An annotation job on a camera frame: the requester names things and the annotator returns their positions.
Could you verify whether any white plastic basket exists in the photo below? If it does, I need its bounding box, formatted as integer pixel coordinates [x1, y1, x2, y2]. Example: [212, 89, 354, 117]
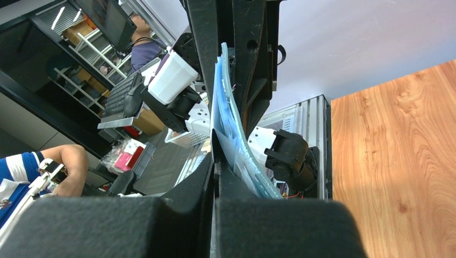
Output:
[164, 129, 209, 148]

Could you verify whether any person's forearm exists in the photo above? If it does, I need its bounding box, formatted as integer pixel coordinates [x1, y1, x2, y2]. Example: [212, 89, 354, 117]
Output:
[41, 144, 89, 197]

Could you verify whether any pink red packets tray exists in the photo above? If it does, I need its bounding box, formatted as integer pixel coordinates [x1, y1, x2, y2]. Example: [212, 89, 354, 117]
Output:
[100, 138, 156, 178]

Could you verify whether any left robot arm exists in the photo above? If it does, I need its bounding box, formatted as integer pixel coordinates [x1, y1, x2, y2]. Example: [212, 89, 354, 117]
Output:
[129, 1, 324, 199]

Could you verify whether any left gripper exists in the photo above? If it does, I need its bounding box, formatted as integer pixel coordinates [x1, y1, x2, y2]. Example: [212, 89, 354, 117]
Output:
[182, 0, 282, 136]

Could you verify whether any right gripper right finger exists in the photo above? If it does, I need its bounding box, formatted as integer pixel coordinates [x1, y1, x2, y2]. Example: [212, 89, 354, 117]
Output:
[211, 130, 367, 257]

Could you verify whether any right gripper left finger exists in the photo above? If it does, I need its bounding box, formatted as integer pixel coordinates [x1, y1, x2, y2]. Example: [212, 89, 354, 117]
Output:
[1, 155, 213, 257]

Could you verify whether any black keyboard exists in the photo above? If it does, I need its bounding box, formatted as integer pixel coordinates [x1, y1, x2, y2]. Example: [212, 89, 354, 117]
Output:
[101, 71, 143, 119]

